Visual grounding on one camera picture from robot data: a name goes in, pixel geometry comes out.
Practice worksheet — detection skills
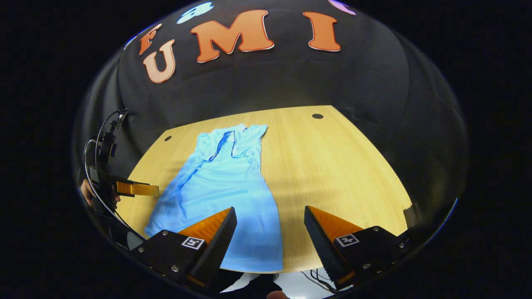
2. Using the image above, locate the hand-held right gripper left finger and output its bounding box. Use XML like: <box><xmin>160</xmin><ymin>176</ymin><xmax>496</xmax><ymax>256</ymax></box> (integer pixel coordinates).
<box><xmin>131</xmin><ymin>207</ymin><xmax>238</xmax><ymax>292</ymax></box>

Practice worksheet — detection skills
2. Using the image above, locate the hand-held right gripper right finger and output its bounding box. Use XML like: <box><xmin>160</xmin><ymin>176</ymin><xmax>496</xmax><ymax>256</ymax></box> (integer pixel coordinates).
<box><xmin>303</xmin><ymin>205</ymin><xmax>417</xmax><ymax>292</ymax></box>

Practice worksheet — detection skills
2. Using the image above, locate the light blue T-shirt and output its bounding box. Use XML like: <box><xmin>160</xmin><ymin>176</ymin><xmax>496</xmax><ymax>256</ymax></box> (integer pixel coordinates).
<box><xmin>145</xmin><ymin>123</ymin><xmax>284</xmax><ymax>273</ymax></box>

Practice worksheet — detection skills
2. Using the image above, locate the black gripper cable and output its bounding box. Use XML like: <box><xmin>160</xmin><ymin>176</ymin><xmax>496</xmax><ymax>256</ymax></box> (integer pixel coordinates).
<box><xmin>83</xmin><ymin>110</ymin><xmax>147</xmax><ymax>242</ymax></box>

